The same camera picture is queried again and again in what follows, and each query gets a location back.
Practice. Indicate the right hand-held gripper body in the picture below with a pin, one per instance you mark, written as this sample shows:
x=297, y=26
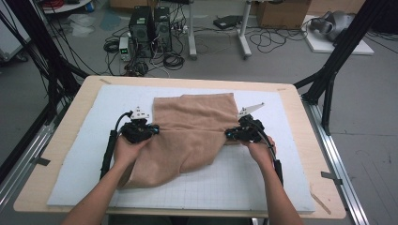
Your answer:
x=250, y=131

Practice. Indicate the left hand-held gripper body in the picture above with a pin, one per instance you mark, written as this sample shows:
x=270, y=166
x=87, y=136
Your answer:
x=136, y=131

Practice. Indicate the tan towel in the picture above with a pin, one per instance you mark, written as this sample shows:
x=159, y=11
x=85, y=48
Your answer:
x=187, y=134

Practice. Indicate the person's left hand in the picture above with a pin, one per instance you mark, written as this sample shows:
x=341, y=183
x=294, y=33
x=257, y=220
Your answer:
x=128, y=153

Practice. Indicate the person's right hand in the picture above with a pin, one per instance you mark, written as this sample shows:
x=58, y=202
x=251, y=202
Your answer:
x=263, y=153

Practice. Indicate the short beige tape piece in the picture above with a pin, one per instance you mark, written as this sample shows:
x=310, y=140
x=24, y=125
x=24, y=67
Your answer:
x=105, y=81

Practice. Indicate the white grid mat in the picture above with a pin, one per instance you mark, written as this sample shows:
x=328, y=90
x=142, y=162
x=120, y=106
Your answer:
x=219, y=193

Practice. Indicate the power supply with green display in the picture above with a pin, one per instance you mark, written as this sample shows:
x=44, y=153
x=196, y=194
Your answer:
x=124, y=50

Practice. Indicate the large black computer tower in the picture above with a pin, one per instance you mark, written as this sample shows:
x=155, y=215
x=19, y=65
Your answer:
x=140, y=31

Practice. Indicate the slim black computer tower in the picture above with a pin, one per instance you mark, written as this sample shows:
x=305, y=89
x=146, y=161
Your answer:
x=162, y=29

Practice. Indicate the black tape piece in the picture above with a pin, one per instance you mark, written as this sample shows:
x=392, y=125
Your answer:
x=42, y=161

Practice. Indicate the white stand leg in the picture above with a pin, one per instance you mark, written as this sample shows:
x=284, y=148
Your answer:
x=244, y=31
x=192, y=31

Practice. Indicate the long beige tape strip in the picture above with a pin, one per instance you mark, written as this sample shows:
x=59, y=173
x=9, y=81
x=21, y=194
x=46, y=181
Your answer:
x=322, y=204

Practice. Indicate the flat black box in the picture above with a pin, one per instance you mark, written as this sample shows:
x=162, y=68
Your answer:
x=227, y=22

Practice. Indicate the white floor board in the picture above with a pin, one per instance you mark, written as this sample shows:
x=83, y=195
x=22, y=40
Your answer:
x=322, y=47

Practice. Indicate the clear plastic sheet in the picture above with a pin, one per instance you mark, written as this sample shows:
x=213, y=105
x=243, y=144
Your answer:
x=81, y=25

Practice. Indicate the large cardboard box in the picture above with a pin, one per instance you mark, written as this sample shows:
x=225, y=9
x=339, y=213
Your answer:
x=281, y=14

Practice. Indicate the low cardboard box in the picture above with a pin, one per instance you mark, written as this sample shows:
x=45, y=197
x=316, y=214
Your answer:
x=131, y=3

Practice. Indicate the blue tape roll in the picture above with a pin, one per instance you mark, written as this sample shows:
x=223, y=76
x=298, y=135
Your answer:
x=89, y=7

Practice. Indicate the grey headset device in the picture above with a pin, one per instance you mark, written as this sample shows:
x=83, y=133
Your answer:
x=334, y=23

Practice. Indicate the round white table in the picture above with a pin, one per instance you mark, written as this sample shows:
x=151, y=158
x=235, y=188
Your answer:
x=65, y=7

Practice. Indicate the aluminium rail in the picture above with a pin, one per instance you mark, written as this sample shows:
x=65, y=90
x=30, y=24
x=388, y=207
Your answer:
x=338, y=168
x=28, y=153

